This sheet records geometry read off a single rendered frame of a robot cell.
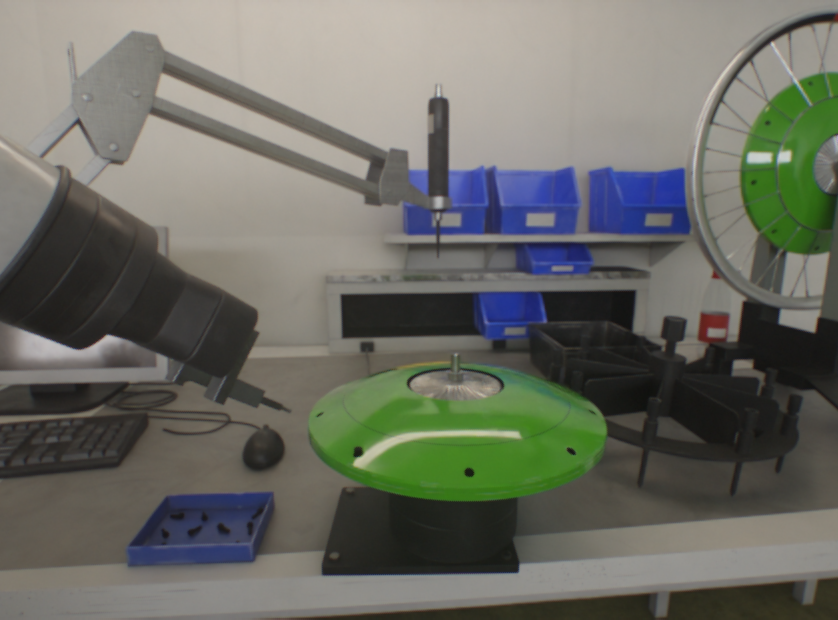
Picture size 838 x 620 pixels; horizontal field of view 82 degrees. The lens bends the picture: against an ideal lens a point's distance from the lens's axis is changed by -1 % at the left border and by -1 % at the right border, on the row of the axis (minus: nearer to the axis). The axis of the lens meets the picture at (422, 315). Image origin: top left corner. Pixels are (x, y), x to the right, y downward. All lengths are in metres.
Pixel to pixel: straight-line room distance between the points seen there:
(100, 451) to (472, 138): 1.12
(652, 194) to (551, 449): 1.21
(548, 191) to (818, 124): 0.64
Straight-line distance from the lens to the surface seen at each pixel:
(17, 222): 0.26
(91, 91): 0.69
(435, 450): 0.42
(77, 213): 0.27
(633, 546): 0.63
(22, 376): 1.20
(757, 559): 0.70
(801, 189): 1.07
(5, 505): 0.83
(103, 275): 0.27
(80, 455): 0.87
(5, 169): 0.26
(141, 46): 0.71
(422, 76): 1.44
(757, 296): 1.06
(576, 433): 0.48
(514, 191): 1.42
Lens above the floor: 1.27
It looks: 11 degrees down
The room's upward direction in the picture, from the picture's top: straight up
